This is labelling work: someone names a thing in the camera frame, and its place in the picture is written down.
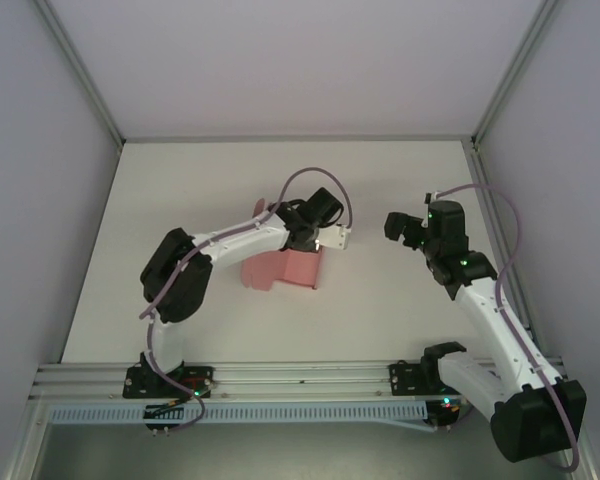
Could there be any black connector bracket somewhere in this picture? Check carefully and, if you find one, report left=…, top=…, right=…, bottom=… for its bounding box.
left=142, top=402, right=187, bottom=436
left=426, top=397, right=465, bottom=432

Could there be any aluminium frame side rail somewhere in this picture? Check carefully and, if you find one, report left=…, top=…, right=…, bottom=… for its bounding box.
left=465, top=142, right=566, bottom=362

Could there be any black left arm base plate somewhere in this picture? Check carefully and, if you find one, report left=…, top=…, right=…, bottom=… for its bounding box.
left=123, top=364, right=216, bottom=401

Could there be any white slotted cable duct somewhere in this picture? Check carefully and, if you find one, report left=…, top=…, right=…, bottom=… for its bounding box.
left=47, top=402, right=431, bottom=426

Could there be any aluminium frame rail behind table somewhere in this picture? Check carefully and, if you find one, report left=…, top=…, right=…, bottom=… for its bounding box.
left=121, top=133, right=477, bottom=147

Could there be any aluminium frame leg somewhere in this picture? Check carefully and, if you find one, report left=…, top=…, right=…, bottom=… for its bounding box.
left=554, top=419, right=600, bottom=480
left=4, top=397, right=54, bottom=480

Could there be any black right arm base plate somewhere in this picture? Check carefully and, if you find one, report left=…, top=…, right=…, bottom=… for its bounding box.
left=388, top=360, right=431, bottom=396

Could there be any pink paper box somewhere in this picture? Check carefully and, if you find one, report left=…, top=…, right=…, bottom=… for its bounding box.
left=239, top=197, right=326, bottom=292

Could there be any aluminium frame post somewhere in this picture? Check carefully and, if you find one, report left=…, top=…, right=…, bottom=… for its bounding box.
left=471, top=0, right=564, bottom=149
left=37, top=0, right=127, bottom=149

